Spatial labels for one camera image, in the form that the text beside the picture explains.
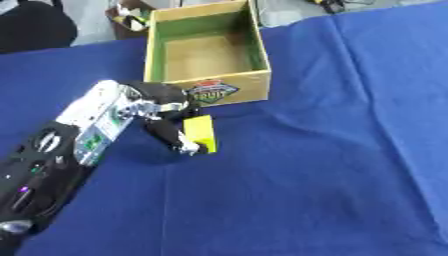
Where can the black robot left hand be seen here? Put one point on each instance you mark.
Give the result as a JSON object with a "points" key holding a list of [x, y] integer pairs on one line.
{"points": [[160, 100]]}

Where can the yellow rectangular block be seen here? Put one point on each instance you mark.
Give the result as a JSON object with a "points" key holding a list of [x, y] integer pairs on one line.
{"points": [[201, 131]]}

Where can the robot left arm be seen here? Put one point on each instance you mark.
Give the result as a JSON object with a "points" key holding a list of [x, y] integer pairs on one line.
{"points": [[70, 133]]}

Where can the tan cardboard box green inside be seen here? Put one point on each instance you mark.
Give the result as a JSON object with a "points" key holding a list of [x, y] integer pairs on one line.
{"points": [[204, 53]]}

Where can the brown open box with items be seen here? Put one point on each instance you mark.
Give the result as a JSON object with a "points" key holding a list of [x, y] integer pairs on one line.
{"points": [[128, 20]]}

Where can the black chair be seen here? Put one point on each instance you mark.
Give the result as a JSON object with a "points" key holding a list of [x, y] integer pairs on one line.
{"points": [[32, 25]]}

